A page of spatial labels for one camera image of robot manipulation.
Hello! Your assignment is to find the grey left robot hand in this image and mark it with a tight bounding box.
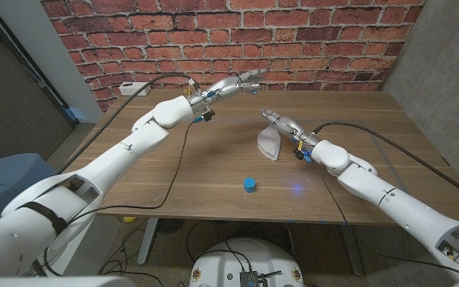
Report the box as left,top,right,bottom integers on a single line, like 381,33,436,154
188,69,269,123

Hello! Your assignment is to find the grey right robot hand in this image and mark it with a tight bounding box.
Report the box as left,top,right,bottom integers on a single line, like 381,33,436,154
260,108,322,163

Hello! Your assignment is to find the white paper coffee filter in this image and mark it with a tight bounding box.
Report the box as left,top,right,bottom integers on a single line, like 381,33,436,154
257,125,282,162

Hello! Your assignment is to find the red brick printed backdrop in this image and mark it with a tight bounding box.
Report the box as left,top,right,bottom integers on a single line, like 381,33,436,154
40,0,428,112

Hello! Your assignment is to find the white power strip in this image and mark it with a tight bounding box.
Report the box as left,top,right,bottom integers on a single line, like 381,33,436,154
118,81,152,97

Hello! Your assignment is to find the white robot torso base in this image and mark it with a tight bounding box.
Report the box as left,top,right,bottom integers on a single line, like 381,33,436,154
188,237,306,287

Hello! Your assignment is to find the grey metal table leg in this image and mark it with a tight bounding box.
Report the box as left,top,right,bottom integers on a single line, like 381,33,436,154
339,225,364,277
136,217,161,266

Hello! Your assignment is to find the dark round floor object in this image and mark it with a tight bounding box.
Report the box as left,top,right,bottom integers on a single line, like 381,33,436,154
157,218,186,235

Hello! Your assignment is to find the blue upholstered seat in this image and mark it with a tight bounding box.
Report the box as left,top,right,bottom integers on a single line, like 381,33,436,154
0,153,58,229

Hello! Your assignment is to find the white robot chest edge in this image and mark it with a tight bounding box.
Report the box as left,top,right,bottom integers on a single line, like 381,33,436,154
0,276,137,287

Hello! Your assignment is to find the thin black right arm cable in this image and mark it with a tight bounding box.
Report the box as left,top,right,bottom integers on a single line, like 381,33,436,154
312,162,459,279

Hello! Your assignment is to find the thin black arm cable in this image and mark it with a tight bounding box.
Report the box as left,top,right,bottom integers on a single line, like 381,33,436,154
68,121,194,224
312,162,459,279

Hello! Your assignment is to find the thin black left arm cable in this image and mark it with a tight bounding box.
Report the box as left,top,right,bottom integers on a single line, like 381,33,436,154
68,121,194,224

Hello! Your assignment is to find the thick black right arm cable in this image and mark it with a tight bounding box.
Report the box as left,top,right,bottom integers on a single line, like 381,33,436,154
312,121,459,206

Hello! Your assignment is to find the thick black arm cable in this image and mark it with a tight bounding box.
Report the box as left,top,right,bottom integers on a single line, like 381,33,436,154
312,121,459,206
56,72,201,175

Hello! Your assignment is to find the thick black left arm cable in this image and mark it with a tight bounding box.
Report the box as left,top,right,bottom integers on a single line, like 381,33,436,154
56,72,201,175

